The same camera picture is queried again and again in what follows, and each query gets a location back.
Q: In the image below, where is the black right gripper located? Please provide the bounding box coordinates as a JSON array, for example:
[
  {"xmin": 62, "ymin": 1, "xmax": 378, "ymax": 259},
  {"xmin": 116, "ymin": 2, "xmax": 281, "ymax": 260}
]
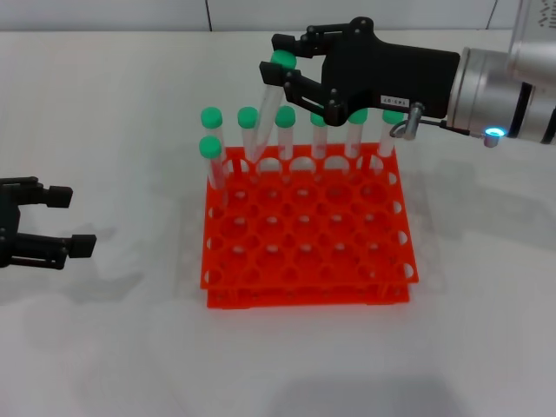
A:
[{"xmin": 258, "ymin": 16, "xmax": 460, "ymax": 128}]

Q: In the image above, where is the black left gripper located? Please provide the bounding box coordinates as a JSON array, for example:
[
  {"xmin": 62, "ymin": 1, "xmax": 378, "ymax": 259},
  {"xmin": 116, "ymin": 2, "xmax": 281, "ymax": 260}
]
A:
[{"xmin": 0, "ymin": 175, "xmax": 98, "ymax": 271}]

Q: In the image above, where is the green capped clear test tube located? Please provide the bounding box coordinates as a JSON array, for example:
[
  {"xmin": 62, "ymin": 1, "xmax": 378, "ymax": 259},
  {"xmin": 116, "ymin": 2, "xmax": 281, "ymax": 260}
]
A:
[
  {"xmin": 374, "ymin": 109, "xmax": 406, "ymax": 173},
  {"xmin": 309, "ymin": 111, "xmax": 333, "ymax": 175},
  {"xmin": 247, "ymin": 50, "xmax": 299, "ymax": 162},
  {"xmin": 342, "ymin": 108, "xmax": 369, "ymax": 175},
  {"xmin": 273, "ymin": 105, "xmax": 298, "ymax": 179},
  {"xmin": 200, "ymin": 106, "xmax": 228, "ymax": 151},
  {"xmin": 198, "ymin": 136, "xmax": 230, "ymax": 208},
  {"xmin": 236, "ymin": 106, "xmax": 262, "ymax": 175}
]

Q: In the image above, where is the orange plastic test tube rack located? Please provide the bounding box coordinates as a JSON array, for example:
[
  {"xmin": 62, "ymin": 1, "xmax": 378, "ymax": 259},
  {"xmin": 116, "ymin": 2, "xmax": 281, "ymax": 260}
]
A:
[{"xmin": 199, "ymin": 142, "xmax": 420, "ymax": 310}]

